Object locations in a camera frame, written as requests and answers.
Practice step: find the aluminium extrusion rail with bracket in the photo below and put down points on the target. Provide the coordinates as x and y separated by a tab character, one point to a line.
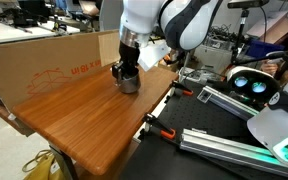
224	146

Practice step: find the yellow bag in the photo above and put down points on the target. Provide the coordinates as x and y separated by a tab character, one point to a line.
42	168

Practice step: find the white robot base black band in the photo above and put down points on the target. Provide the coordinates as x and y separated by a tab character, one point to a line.
277	133

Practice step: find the black camera bar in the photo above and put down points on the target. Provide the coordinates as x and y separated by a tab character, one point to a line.
247	3

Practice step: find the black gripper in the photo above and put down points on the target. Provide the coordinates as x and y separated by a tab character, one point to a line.
129	55

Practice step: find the white work table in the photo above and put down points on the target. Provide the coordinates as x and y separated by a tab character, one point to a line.
14	33

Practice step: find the flat cardboard box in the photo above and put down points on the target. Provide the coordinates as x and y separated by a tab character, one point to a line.
274	26

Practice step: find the white paper tag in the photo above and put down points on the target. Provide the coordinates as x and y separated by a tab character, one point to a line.
152	55

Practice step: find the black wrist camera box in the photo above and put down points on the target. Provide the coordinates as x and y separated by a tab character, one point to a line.
117	71

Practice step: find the long aluminium extrusion rail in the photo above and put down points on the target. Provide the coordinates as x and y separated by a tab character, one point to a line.
224	100

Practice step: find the silver metal pot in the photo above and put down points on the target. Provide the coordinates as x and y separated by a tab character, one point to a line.
130	86

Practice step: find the brown printed cardboard barrier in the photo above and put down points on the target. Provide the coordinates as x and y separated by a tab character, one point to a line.
34	63

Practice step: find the white vr headset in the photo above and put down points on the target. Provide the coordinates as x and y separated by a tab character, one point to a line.
250	83

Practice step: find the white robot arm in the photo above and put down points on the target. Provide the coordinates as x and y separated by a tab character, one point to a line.
144	13

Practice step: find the black tripod stand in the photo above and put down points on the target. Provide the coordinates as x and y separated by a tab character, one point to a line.
240	36

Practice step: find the black table leg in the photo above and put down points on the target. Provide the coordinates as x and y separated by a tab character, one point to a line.
67	164

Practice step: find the blue plastic bin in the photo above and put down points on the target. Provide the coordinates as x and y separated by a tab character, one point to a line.
264	48

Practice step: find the black perforated breadboard table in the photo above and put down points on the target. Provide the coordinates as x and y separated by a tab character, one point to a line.
170	160

